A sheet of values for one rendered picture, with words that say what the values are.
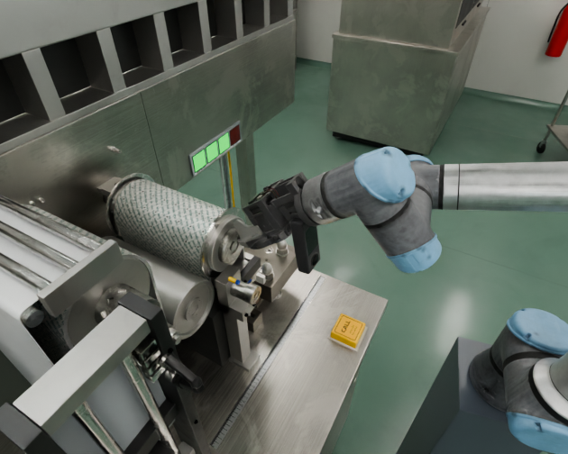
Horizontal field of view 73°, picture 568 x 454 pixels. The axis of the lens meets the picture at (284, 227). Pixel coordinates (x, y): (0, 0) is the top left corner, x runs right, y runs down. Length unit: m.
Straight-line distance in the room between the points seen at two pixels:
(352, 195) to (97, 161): 0.59
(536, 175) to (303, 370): 0.65
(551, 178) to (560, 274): 2.28
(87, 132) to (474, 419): 1.04
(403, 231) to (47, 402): 0.44
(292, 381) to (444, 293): 1.63
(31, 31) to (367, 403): 1.80
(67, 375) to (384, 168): 0.41
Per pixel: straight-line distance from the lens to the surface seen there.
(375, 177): 0.50
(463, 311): 2.43
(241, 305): 0.81
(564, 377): 0.80
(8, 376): 1.04
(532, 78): 5.16
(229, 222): 0.74
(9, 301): 0.53
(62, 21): 0.85
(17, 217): 0.65
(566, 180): 0.68
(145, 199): 0.82
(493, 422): 1.07
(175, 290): 0.73
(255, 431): 0.94
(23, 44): 0.82
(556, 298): 2.76
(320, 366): 1.00
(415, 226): 0.56
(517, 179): 0.67
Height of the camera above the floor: 1.78
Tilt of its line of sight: 41 degrees down
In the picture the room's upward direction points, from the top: straight up
